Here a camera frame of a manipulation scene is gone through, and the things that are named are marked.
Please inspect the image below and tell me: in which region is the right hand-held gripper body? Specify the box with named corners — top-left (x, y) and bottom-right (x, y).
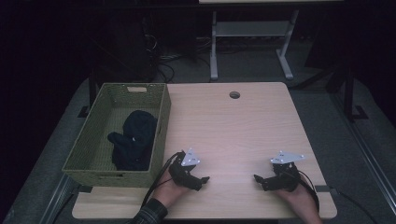
top-left (262, 150), bottom-right (308, 192)

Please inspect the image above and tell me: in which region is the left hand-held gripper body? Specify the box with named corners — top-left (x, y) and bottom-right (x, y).
top-left (168, 147), bottom-right (204, 191)

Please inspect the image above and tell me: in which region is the dark navy garment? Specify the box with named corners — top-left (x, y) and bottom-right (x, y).
top-left (106, 109), bottom-right (159, 172)

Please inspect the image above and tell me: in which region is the green woven basket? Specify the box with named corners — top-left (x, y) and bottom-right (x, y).
top-left (61, 81), bottom-right (172, 189)

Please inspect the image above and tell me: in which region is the person's left hand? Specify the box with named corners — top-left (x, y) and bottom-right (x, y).
top-left (151, 168), bottom-right (191, 208)

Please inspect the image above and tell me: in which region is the person's right hand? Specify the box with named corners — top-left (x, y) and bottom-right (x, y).
top-left (275, 175), bottom-right (317, 216)

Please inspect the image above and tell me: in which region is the black metal stand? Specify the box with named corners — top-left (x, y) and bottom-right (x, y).
top-left (325, 59), bottom-right (370, 123)

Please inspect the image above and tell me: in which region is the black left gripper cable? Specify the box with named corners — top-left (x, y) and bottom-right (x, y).
top-left (140, 151), bottom-right (185, 209)

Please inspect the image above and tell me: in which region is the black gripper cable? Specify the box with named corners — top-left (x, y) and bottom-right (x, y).
top-left (297, 169), bottom-right (321, 214)
top-left (140, 151), bottom-right (185, 209)

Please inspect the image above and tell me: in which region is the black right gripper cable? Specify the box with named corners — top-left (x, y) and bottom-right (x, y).
top-left (297, 169), bottom-right (321, 214)

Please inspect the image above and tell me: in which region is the black floor cable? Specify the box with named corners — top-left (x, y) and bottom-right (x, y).
top-left (329, 187), bottom-right (379, 224)

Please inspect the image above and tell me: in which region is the aluminium floor rail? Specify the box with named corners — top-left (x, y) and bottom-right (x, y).
top-left (37, 173), bottom-right (79, 224)
top-left (330, 92), bottom-right (396, 217)

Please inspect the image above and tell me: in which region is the bundle of black floor cables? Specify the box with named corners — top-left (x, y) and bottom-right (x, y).
top-left (144, 32), bottom-right (214, 84)

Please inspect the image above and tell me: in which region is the white metal table frame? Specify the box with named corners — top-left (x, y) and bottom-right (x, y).
top-left (198, 0), bottom-right (344, 82)

